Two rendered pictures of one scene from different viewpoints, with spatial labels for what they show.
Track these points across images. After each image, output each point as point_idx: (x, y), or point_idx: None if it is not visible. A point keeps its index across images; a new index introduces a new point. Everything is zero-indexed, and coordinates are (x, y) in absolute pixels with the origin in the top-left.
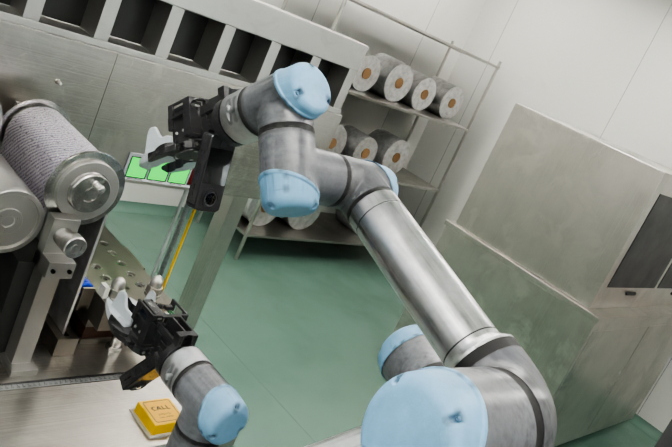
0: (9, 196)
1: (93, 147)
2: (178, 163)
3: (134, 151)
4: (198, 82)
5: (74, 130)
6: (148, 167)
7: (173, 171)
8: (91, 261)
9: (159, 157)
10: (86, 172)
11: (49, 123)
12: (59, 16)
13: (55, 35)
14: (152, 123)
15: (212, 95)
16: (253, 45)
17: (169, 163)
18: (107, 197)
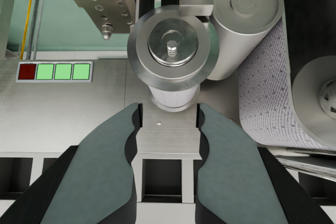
0: (253, 28)
1: (162, 90)
2: (131, 149)
3: (87, 82)
4: (49, 147)
5: (167, 99)
6: (216, 114)
7: (129, 113)
8: None
9: (297, 207)
10: (183, 65)
11: (184, 99)
12: (160, 160)
13: (169, 153)
14: (79, 106)
15: (33, 139)
16: (7, 182)
17: (139, 128)
18: (150, 38)
